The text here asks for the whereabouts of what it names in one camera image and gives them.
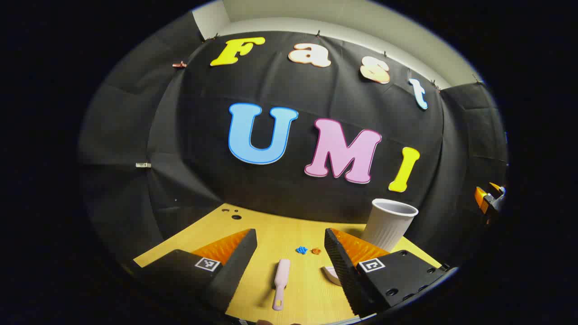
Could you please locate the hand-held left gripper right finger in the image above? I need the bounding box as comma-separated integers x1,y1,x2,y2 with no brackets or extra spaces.
324,228,452,317

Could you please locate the white ribbed garbage bin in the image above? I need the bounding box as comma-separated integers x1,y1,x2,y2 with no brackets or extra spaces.
361,199,419,252

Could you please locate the yellow wooden desktop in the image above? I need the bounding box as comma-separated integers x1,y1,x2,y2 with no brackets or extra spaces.
133,203,445,325

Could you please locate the pink dustpan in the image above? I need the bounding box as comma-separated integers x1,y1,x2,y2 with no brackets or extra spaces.
322,265,342,287

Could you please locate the black backdrop cloth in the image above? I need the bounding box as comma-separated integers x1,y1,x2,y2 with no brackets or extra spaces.
77,11,508,271

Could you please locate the small pink broom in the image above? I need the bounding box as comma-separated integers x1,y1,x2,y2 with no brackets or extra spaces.
272,259,291,311

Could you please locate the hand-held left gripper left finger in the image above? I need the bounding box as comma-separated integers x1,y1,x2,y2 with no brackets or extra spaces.
131,228,258,314

